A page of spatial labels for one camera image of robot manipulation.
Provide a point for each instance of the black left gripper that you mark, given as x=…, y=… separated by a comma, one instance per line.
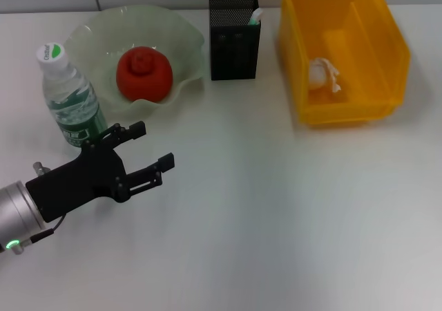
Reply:
x=79, y=183

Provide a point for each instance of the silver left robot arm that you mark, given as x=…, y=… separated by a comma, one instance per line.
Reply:
x=17, y=214

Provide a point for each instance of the mint green utility knife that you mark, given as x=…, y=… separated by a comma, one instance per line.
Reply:
x=255, y=17

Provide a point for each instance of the clear green-label water bottle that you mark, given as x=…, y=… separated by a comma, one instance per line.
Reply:
x=69, y=96

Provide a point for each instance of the white paper ball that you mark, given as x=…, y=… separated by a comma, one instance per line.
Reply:
x=319, y=76

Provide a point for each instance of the black mesh pen holder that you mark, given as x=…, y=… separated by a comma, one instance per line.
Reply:
x=235, y=48

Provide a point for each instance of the yellow plastic bin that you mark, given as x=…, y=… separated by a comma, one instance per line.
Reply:
x=345, y=114

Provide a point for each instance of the green glass fruit plate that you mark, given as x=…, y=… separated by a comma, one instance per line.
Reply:
x=96, y=48

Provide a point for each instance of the red-orange toy orange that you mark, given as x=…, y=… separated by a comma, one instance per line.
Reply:
x=145, y=76

